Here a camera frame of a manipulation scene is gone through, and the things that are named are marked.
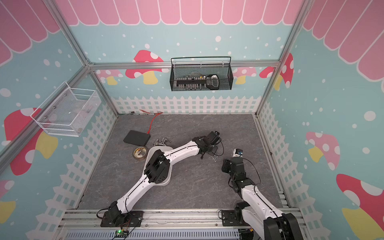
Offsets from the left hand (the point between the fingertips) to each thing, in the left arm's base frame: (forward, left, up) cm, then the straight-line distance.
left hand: (211, 149), depth 100 cm
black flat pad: (+9, +52, -1) cm, 53 cm away
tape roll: (-4, +47, +1) cm, 47 cm away
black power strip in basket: (+27, +1, +35) cm, 44 cm away
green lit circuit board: (-47, +46, -2) cm, 66 cm away
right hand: (-10, -8, +6) cm, 15 cm away
